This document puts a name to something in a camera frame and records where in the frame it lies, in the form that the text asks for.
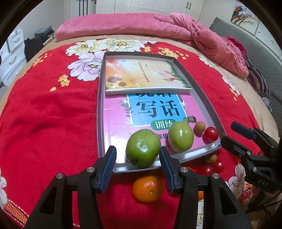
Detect small tan longan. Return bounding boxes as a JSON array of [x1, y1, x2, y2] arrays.
[[194, 122, 206, 134], [204, 154, 217, 164]]

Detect light green jujube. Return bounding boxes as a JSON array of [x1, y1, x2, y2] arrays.
[[168, 121, 194, 153]]

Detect red cherry tomato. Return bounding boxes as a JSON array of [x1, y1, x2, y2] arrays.
[[196, 165, 215, 177], [203, 127, 219, 143], [213, 160, 225, 173]]

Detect large orange mandarin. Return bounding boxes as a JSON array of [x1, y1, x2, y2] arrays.
[[132, 175, 164, 203]]

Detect white wardrobe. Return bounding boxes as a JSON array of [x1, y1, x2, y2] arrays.
[[96, 0, 207, 22]]

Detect grey padded headboard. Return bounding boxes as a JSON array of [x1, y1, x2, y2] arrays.
[[209, 17, 282, 124]]

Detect tree wall painting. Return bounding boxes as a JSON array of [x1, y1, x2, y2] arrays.
[[230, 0, 261, 37]]

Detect grey patterned cloth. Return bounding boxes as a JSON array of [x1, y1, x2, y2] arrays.
[[261, 94, 278, 117]]

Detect hanging black straps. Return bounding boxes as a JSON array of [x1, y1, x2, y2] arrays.
[[77, 0, 88, 17]]

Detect grey shallow cardboard box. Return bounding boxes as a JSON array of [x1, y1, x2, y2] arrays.
[[97, 52, 227, 173]]

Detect striped pillow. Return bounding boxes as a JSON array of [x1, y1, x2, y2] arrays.
[[243, 58, 271, 95]]

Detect pile of folded clothes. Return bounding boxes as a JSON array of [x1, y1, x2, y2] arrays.
[[35, 25, 55, 45]]

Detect pink workbook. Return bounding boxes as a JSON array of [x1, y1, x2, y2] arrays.
[[103, 92, 221, 162]]

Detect pink quilt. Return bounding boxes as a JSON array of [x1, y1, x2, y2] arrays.
[[56, 13, 249, 77]]

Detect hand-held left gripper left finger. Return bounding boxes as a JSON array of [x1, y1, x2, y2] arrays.
[[24, 145, 117, 229]]

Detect red floral blanket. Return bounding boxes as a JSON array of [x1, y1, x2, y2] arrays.
[[0, 38, 265, 229]]

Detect white drawer cabinet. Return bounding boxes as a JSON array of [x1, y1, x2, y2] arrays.
[[0, 27, 28, 88]]

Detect sunflower cover book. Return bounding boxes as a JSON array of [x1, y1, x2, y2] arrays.
[[105, 59, 193, 95]]

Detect dark green jujube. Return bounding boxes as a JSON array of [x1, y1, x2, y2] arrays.
[[125, 129, 161, 169]]

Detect red crumpled cloth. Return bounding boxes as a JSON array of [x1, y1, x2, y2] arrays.
[[226, 36, 249, 60]]

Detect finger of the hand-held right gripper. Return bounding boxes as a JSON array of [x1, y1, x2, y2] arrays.
[[231, 122, 280, 157], [221, 136, 271, 170]]

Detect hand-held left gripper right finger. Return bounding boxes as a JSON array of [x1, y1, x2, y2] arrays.
[[160, 146, 254, 229]]

